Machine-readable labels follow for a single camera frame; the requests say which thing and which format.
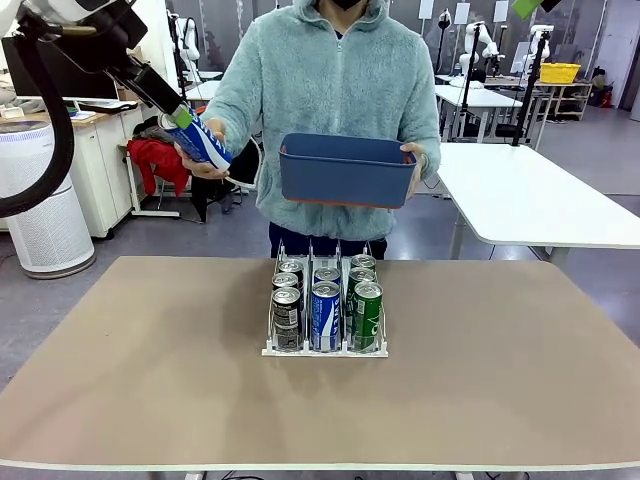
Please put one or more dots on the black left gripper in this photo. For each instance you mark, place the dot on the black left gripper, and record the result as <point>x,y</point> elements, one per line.
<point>150,87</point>

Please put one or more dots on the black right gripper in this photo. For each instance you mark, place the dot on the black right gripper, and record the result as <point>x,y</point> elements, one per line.
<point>550,4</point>

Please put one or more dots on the blue beverage can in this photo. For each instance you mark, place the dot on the blue beverage can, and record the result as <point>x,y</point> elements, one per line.
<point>326,320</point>
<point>327,275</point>
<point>200,142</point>

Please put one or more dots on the blue plastic bin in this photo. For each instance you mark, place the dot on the blue plastic bin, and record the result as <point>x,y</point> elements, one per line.
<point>345,177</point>

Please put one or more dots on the black beverage can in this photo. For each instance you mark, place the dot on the black beverage can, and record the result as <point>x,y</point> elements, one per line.
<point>286,320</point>
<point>286,280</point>
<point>291,267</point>

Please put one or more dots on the green beverage can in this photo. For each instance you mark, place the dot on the green beverage can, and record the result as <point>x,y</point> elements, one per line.
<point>361,275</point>
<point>369,320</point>
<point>363,261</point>

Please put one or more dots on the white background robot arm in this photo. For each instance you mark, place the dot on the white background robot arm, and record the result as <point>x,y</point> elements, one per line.
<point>190,45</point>
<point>475,45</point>
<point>540,47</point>

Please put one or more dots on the person's right forearm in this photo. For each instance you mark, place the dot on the person's right forearm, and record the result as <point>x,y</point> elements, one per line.
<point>235,110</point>

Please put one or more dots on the person's left forearm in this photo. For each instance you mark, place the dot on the person's left forearm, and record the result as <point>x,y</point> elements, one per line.
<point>431,150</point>

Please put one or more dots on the clear white can dispenser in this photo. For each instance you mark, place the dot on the clear white can dispenser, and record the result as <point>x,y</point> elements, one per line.
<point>325,353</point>

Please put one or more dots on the person's right hand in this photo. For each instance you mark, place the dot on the person's right hand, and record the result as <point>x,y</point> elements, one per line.
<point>205,173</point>

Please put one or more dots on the person's left hand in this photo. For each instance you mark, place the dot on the person's left hand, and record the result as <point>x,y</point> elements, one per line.
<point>419,167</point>

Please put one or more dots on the white paper sheet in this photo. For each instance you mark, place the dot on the white paper sheet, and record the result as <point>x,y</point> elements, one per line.
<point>461,12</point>
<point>500,10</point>
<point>426,9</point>

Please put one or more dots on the dark grey garment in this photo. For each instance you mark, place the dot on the dark grey garment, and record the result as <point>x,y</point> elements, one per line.
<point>150,131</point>

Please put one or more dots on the red jacket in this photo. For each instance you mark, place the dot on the red jacket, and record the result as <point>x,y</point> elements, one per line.
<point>157,160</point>

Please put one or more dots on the yellow plastic crate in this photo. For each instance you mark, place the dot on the yellow plastic crate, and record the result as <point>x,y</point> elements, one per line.
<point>560,72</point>

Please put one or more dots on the black keyboard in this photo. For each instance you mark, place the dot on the black keyboard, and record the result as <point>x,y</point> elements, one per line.
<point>107,106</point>

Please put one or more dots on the black hanging jacket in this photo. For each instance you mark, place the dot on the black hanging jacket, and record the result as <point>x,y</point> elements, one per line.
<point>210,197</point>

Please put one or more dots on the black tripod pole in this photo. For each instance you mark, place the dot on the black tripod pole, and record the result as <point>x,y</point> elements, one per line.
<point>466,80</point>
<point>530,95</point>

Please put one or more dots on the white rolling stand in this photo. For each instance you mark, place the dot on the white rolling stand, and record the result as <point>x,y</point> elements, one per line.
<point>135,200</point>

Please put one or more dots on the white desk cabinet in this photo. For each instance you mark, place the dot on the white desk cabinet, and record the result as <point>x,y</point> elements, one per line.
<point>95,165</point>

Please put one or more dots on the wooden shelf table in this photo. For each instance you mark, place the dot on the wooden shelf table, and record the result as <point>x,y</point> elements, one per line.
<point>572,100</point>

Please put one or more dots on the person in teal fleece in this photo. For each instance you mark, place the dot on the person in teal fleece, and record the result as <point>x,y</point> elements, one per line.
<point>335,85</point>

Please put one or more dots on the dark blue trousers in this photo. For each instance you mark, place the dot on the dark blue trousers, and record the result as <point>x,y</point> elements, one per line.
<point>285,242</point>

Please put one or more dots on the white air purifier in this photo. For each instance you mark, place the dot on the white air purifier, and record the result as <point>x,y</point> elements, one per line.
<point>45,225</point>

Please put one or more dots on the black face mask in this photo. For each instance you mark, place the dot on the black face mask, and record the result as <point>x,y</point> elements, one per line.
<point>350,3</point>

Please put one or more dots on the white side table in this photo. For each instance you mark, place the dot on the white side table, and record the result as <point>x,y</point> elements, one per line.
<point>525,195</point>

